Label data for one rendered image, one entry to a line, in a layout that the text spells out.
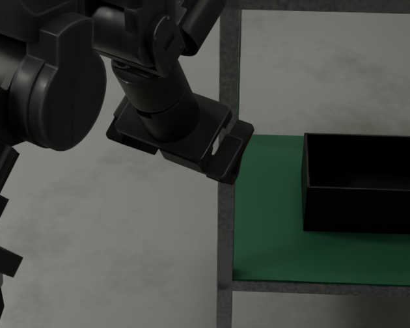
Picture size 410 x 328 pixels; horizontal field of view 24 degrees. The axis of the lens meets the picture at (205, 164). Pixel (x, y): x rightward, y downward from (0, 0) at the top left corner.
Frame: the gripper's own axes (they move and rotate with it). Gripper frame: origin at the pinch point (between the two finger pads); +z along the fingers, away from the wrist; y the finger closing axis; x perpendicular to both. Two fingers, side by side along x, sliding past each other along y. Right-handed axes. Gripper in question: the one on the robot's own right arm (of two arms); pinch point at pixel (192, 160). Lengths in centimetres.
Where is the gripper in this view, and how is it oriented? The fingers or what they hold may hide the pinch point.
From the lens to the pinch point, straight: 100.4
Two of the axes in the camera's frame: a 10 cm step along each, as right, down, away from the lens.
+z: 2.2, 4.6, 8.6
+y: -8.6, -3.3, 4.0
